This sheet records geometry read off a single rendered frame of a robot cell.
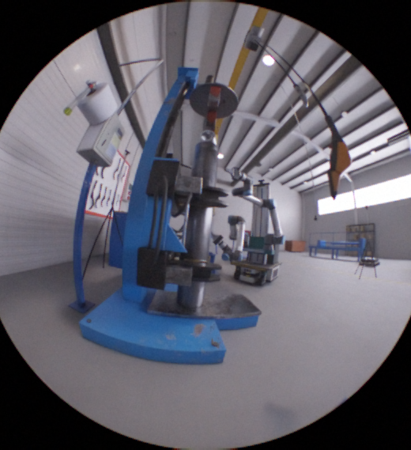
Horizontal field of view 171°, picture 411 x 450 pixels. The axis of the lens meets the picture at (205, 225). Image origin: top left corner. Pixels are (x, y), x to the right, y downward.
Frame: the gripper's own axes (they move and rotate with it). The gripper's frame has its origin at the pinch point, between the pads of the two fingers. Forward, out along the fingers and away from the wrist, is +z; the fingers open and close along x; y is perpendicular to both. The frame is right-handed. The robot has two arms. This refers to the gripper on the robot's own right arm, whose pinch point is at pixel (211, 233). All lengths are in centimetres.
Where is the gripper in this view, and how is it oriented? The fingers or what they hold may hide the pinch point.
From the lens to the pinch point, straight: 163.3
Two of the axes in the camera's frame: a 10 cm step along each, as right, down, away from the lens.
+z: -6.9, -7.3, -0.4
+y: 1.4, -0.7, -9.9
